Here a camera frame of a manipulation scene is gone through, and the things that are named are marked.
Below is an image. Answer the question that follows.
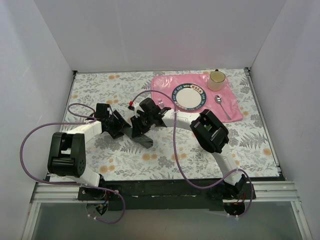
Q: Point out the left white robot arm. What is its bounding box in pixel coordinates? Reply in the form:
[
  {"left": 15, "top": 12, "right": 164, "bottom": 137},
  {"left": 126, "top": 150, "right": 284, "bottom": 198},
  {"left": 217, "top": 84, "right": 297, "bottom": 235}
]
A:
[{"left": 47, "top": 103, "right": 131, "bottom": 200}]

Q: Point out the white plate blue rim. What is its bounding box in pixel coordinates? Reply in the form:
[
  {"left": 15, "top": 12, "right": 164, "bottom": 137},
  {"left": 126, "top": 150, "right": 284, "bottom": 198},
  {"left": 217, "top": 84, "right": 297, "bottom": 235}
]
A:
[{"left": 171, "top": 83, "right": 207, "bottom": 111}]

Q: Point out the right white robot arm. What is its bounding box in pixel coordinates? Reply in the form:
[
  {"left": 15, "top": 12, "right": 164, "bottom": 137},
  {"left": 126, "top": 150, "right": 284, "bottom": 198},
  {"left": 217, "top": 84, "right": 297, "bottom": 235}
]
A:
[{"left": 128, "top": 97, "right": 248, "bottom": 199}]

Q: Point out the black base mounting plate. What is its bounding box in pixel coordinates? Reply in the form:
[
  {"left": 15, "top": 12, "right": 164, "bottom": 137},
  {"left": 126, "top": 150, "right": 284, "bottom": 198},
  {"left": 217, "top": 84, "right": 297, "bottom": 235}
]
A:
[{"left": 77, "top": 179, "right": 256, "bottom": 215}]

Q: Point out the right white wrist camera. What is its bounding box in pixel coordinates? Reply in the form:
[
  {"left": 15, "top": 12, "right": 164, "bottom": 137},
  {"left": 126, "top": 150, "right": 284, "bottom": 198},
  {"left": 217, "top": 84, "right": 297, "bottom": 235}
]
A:
[{"left": 128, "top": 101, "right": 142, "bottom": 117}]

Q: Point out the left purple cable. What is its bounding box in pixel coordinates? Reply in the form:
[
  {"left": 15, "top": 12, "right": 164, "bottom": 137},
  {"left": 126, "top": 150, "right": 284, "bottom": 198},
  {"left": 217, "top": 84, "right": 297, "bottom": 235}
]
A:
[{"left": 20, "top": 103, "right": 127, "bottom": 224}]

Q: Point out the silver spoon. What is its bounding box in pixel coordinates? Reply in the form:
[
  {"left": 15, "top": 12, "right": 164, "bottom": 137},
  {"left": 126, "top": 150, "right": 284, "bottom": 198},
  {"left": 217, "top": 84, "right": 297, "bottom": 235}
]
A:
[{"left": 214, "top": 95, "right": 231, "bottom": 120}]

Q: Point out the cream mug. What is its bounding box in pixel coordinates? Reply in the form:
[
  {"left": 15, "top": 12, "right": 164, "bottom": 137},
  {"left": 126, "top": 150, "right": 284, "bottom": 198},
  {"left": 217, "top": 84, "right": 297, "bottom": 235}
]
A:
[{"left": 207, "top": 69, "right": 226, "bottom": 92}]

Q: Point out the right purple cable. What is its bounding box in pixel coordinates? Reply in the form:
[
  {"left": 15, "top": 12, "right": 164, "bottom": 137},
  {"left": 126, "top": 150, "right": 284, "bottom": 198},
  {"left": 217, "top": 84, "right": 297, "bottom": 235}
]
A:
[{"left": 129, "top": 90, "right": 252, "bottom": 221}]

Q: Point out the silver fork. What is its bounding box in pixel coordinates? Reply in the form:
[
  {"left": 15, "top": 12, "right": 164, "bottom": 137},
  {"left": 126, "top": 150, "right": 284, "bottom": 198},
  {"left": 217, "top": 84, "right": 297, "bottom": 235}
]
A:
[{"left": 157, "top": 98, "right": 165, "bottom": 108}]

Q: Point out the purple cable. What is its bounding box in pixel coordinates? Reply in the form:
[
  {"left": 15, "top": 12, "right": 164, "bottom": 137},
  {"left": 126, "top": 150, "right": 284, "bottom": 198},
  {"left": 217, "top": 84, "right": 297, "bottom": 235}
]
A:
[
  {"left": 129, "top": 90, "right": 252, "bottom": 221},
  {"left": 20, "top": 103, "right": 127, "bottom": 224}
]

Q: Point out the aluminium frame rail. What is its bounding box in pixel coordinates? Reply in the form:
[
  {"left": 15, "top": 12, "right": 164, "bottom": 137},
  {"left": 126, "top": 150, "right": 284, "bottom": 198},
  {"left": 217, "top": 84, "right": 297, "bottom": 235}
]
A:
[{"left": 21, "top": 181, "right": 312, "bottom": 240}]

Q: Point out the grey cloth napkin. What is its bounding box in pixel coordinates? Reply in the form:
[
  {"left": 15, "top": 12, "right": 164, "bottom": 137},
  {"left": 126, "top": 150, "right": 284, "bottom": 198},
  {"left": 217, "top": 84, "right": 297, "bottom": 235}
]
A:
[{"left": 121, "top": 127, "right": 154, "bottom": 149}]

